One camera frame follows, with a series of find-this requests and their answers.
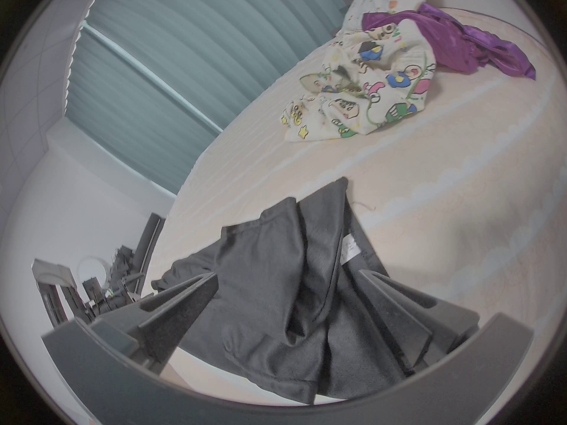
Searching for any black T-shirt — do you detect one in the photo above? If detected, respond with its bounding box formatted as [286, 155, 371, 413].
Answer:
[151, 176, 426, 405]

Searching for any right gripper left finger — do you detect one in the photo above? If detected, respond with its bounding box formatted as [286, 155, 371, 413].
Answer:
[91, 273, 219, 364]

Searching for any purple satin garment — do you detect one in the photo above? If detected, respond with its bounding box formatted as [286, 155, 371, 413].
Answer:
[363, 3, 537, 81]

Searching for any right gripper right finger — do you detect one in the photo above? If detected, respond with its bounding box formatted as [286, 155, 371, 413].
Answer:
[358, 269, 479, 363]

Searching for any white printed pyjama garment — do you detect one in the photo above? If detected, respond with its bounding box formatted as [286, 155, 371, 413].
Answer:
[281, 18, 437, 143]

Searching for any bed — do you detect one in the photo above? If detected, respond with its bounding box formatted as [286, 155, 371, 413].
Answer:
[151, 0, 567, 408]

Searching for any blue-green curtain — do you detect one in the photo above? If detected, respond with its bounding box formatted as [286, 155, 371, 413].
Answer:
[66, 29, 222, 196]
[84, 0, 355, 134]

